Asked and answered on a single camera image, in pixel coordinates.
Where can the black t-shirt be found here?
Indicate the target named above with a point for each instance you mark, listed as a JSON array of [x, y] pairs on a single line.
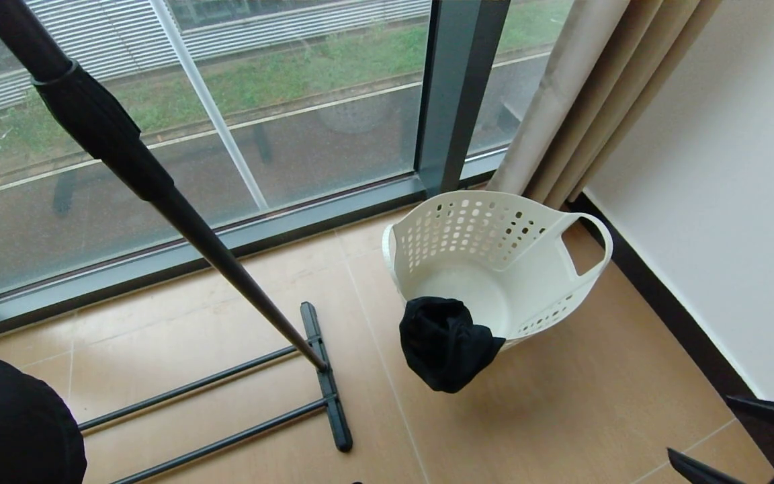
[[447, 343]]

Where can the black trousers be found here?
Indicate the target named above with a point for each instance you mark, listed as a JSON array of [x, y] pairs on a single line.
[[11, 423]]

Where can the white laundry basket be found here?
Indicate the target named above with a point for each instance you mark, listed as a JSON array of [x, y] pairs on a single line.
[[481, 235]]

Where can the black clothes rack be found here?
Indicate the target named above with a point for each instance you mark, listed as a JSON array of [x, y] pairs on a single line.
[[105, 128]]

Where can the beige curtain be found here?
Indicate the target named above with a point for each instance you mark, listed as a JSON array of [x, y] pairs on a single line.
[[595, 87]]

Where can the window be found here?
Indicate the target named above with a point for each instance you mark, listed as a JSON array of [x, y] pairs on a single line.
[[457, 87]]

